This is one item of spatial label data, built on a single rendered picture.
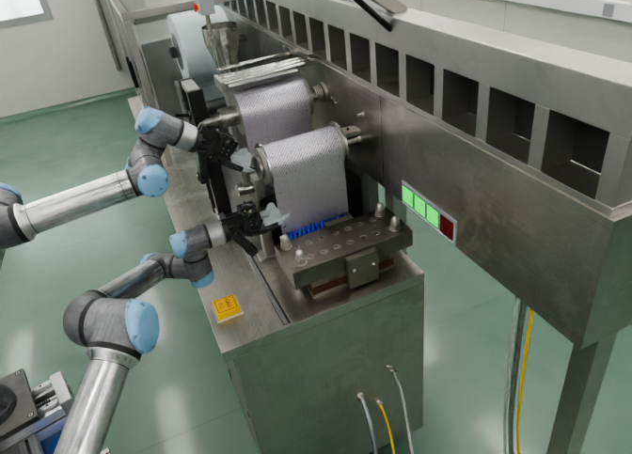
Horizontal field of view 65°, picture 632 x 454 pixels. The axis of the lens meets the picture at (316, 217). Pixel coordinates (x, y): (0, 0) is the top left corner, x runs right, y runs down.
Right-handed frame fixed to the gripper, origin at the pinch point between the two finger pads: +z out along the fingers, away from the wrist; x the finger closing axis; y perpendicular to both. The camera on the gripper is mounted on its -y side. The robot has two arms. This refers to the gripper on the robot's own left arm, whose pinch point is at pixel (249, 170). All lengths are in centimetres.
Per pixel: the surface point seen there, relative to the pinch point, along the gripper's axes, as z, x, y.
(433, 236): 176, 82, -16
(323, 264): 21.7, -27.8, -10.7
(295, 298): 22.4, -23.8, -25.8
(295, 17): 10, 46, 48
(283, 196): 10.4, -8.1, -1.6
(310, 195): 18.9, -8.1, 1.9
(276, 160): 2.8, -7.1, 7.8
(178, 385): 43, 45, -125
